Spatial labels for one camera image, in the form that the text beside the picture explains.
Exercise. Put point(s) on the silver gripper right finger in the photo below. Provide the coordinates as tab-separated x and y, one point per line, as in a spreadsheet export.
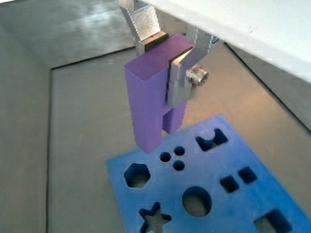
186	74

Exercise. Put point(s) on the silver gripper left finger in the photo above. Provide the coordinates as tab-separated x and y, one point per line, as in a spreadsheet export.
143	24

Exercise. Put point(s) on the purple double-square block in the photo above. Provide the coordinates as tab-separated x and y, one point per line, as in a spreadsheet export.
147	74

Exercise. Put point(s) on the blue shape sorter board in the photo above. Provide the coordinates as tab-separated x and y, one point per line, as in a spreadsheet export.
204	184

